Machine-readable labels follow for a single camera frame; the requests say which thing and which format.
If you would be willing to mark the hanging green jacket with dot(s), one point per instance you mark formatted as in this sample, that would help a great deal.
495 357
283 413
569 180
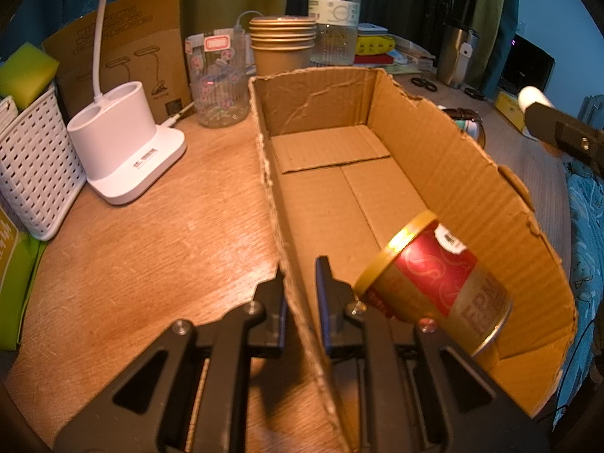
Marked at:
493 9

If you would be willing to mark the pile of books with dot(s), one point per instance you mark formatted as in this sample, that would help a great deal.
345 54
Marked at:
413 54

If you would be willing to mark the glass jar with stickers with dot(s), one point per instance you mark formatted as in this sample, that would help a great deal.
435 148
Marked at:
217 85

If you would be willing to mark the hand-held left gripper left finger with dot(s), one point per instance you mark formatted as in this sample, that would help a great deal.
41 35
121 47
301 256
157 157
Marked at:
281 314

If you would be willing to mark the brown lamp packaging carton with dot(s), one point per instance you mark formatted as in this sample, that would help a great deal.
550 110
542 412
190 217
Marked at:
137 33

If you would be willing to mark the cardboard box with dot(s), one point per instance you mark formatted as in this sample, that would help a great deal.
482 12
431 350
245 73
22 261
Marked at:
325 198

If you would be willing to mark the white woven plastic basket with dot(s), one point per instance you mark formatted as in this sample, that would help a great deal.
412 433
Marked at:
35 165

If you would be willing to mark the dark laptop screen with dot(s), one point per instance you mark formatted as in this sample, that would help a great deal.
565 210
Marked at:
526 66

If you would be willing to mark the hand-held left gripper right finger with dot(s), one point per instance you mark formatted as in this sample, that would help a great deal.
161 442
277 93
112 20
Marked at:
323 302

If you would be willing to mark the steel tumbler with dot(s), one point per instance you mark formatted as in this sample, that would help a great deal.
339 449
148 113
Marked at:
455 56

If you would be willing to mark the red book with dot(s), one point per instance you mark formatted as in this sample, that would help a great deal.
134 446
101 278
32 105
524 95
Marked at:
375 59

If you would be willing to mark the blue printed blanket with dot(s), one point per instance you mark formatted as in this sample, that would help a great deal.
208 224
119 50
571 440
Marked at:
583 245

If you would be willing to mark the yellow book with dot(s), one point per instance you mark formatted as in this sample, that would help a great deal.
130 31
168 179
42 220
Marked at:
375 45

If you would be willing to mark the stack of gold paper cups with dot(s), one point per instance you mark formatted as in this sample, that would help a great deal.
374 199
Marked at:
282 47

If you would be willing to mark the white desk lamp base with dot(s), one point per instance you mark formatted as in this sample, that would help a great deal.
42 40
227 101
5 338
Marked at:
127 151

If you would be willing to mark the green packet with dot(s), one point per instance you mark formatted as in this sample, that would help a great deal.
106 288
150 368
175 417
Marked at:
19 283

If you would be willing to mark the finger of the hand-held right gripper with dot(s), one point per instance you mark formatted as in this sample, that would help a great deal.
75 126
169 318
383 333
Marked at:
566 134

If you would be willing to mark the clear plastic water bottle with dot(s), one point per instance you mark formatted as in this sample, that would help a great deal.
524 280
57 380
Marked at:
334 14

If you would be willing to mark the white pill bottle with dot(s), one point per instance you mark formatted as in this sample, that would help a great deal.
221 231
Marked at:
533 96

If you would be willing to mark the green and yellow sponge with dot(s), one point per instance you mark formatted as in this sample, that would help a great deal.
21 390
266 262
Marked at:
26 68

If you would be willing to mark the red and gold tin can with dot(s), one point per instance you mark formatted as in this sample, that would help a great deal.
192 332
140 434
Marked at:
439 283

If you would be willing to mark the black scissors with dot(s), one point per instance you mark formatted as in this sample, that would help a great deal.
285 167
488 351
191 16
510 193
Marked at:
424 84

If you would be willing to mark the yellow box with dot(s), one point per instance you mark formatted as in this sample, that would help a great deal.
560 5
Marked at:
509 106

